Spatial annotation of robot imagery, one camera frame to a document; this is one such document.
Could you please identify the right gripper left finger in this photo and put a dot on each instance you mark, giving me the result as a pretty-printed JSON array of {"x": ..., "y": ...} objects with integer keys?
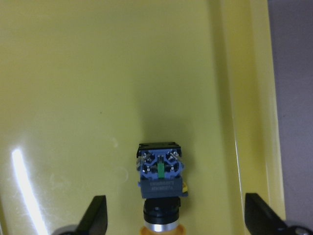
[{"x": 93, "y": 222}]

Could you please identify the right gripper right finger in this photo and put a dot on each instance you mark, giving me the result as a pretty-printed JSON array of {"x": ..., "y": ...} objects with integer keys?
[{"x": 260, "y": 219}]

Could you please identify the yellow push button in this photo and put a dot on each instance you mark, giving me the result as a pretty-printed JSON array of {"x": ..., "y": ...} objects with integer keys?
[{"x": 160, "y": 166}]

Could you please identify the yellow plastic tray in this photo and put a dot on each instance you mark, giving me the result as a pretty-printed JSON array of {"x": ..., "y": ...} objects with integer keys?
[{"x": 84, "y": 82}]

